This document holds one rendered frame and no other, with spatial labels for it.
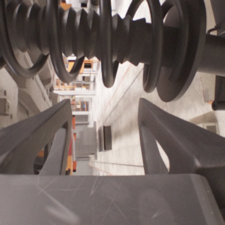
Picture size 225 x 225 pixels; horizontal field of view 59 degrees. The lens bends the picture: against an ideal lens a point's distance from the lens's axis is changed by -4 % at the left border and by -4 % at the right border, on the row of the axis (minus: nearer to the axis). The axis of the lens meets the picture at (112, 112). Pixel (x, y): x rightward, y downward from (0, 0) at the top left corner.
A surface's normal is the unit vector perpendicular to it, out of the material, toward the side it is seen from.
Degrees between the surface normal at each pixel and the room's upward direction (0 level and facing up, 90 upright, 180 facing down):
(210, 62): 82
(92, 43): 122
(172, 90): 8
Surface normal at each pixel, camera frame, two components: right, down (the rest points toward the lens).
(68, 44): 0.62, 0.65
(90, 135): 0.16, -0.22
